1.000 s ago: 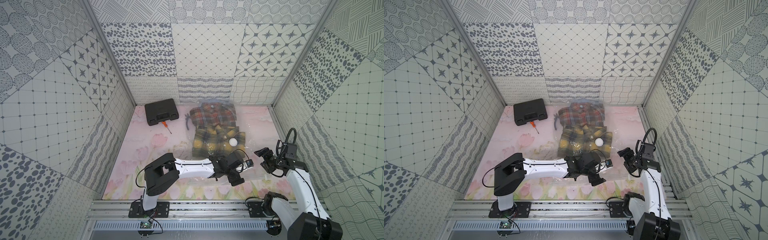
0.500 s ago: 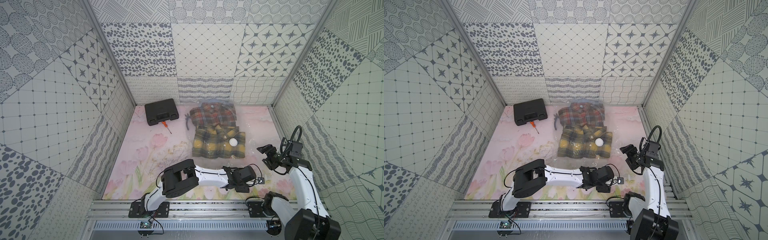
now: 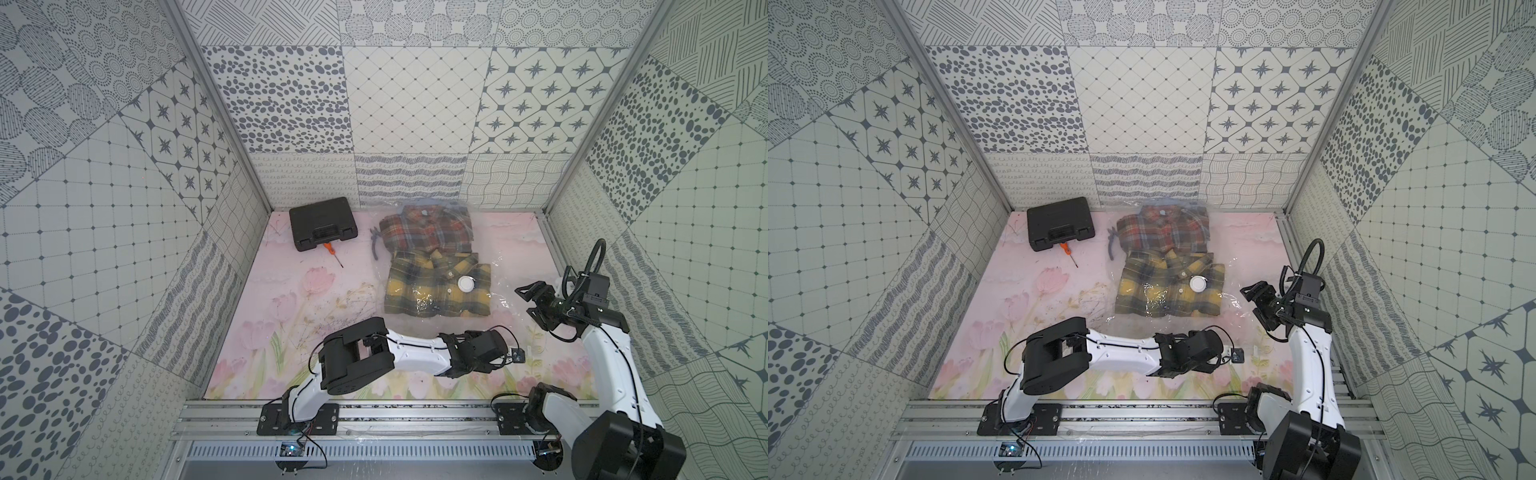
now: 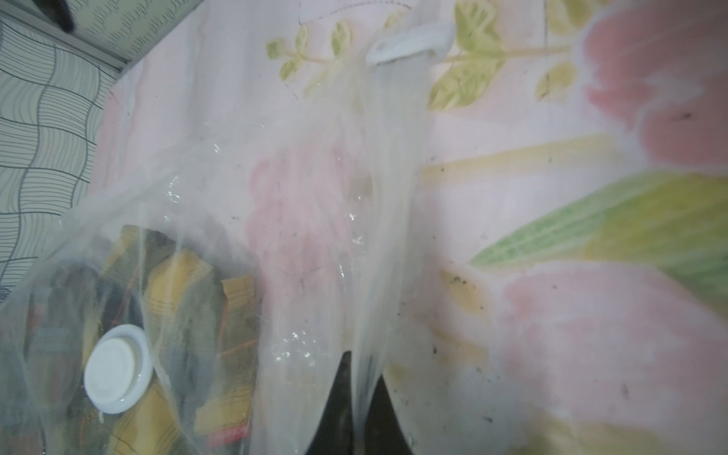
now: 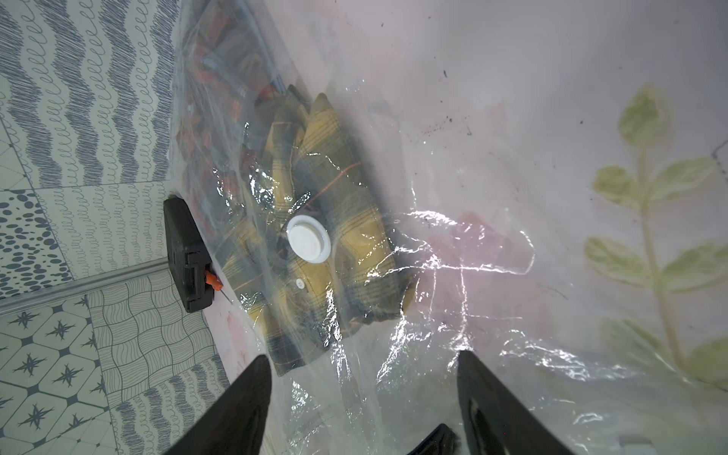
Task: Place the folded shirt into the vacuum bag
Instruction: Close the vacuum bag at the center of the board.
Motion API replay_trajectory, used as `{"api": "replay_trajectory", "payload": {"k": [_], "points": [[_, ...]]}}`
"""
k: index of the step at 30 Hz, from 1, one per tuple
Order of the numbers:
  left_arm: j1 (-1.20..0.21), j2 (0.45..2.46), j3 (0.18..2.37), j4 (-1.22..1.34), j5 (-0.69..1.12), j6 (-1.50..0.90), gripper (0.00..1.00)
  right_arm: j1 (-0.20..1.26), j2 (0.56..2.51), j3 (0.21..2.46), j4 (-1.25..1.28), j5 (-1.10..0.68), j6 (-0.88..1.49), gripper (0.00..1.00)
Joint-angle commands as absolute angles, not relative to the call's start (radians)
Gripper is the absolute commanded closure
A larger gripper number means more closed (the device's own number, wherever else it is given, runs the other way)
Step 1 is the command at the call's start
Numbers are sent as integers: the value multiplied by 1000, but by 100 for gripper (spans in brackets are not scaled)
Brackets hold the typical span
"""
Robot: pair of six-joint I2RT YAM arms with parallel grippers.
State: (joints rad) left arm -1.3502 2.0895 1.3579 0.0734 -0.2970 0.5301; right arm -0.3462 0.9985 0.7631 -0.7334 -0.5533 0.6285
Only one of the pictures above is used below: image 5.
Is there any red plaid shirt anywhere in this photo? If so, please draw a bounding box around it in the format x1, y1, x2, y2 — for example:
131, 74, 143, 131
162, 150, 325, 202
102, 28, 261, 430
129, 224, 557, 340
176, 1, 290, 229

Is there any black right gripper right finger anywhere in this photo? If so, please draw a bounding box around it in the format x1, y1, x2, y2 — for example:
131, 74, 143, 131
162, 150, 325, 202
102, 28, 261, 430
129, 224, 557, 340
457, 351, 572, 454

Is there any clear plastic vacuum bag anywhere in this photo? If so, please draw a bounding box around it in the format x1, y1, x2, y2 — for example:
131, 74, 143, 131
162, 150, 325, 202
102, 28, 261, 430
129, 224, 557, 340
188, 1, 727, 454

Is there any black plastic tool case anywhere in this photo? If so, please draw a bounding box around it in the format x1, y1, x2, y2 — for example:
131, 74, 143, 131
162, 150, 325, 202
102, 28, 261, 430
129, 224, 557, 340
163, 196, 214, 313

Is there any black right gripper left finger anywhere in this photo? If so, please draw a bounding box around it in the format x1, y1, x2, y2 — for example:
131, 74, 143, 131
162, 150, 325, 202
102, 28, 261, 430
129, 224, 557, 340
168, 355, 272, 455

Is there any orange handled screwdriver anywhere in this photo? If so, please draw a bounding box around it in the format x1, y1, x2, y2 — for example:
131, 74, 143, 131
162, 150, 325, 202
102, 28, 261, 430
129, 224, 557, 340
205, 270, 233, 303

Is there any yellow plaid shirt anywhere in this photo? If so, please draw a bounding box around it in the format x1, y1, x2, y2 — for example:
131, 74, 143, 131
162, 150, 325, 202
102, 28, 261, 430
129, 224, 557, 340
218, 86, 411, 375

